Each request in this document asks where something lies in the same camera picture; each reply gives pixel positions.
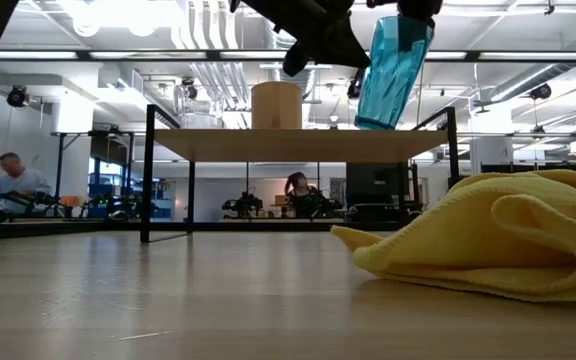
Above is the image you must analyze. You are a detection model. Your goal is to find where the black overhead beam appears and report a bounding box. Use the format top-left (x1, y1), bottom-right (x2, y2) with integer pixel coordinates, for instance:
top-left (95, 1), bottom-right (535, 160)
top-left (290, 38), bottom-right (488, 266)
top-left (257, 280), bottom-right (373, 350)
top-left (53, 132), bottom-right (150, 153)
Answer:
top-left (0, 48), bottom-right (576, 64)

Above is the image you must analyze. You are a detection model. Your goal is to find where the black cabinet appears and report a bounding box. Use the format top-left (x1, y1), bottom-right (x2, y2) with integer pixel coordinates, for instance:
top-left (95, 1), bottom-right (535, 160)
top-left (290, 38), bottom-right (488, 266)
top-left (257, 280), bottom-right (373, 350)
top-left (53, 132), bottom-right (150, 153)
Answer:
top-left (345, 161), bottom-right (413, 222)

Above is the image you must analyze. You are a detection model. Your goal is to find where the yellow microfibre cloth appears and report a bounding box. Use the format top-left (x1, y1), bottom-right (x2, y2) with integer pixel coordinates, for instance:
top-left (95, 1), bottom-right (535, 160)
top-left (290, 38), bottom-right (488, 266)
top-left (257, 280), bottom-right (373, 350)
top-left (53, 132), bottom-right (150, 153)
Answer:
top-left (330, 169), bottom-right (576, 304)

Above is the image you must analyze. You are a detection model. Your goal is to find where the clear plastic cup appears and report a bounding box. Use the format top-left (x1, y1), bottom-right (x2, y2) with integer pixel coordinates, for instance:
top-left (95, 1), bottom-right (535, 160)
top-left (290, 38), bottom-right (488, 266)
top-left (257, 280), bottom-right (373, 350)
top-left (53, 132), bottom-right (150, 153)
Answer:
top-left (172, 82), bottom-right (226, 130)

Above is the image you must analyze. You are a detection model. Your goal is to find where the orange ceramic mug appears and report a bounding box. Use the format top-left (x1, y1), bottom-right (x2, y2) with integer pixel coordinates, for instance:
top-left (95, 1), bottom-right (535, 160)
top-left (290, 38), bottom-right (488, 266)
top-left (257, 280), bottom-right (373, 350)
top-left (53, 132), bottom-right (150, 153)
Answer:
top-left (250, 81), bottom-right (304, 131)

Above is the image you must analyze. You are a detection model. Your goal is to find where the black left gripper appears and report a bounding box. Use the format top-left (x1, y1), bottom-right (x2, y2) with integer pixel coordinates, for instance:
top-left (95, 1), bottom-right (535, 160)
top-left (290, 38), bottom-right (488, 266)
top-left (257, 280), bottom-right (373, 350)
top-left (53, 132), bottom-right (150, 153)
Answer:
top-left (227, 0), bottom-right (372, 78)

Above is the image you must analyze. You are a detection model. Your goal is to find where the wooden shelf with black frame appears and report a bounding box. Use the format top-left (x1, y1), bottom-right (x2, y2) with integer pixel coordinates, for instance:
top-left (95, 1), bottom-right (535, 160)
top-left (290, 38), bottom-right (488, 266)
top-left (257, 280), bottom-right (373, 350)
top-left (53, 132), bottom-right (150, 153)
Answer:
top-left (139, 103), bottom-right (460, 245)

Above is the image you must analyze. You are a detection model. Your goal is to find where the person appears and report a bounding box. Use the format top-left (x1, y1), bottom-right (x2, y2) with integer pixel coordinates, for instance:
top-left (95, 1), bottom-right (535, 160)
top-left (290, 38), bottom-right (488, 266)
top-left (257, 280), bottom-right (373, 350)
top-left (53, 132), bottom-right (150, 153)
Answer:
top-left (0, 151), bottom-right (53, 217)
top-left (283, 171), bottom-right (332, 220)

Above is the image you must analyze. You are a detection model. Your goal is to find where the teal translucent plastic tumbler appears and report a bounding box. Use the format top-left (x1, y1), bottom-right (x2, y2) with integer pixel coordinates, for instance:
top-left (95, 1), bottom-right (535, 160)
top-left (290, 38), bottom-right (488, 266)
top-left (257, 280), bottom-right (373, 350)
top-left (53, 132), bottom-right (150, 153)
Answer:
top-left (353, 14), bottom-right (437, 132)

